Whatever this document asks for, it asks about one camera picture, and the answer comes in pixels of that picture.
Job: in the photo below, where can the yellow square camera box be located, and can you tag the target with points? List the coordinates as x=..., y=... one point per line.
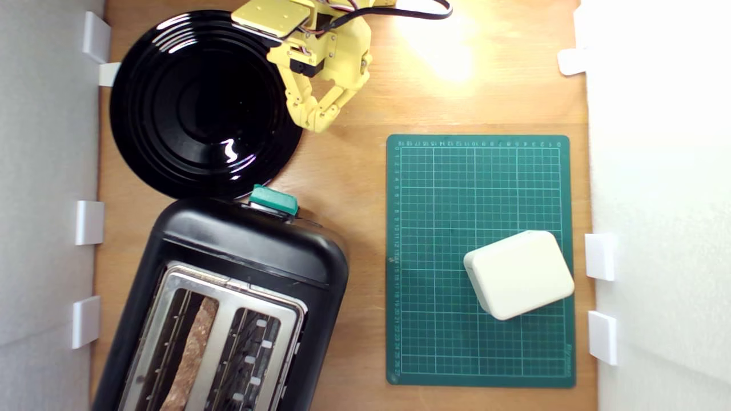
x=268, y=16

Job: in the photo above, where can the white block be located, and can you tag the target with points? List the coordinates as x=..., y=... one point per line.
x=519, y=274

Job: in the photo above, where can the brown bread slice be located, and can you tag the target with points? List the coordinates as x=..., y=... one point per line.
x=191, y=354

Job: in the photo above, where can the black plate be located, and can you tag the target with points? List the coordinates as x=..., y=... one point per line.
x=200, y=108

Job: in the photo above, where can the green toaster lever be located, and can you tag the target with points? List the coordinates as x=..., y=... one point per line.
x=274, y=200

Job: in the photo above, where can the green cutting mat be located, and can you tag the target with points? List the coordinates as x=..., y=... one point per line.
x=451, y=200

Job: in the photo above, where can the white wall clip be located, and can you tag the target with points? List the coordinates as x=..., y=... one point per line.
x=85, y=321
x=603, y=338
x=96, y=37
x=108, y=74
x=89, y=222
x=572, y=61
x=601, y=257

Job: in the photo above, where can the black two-slot toaster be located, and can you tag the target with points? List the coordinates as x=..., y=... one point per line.
x=245, y=251

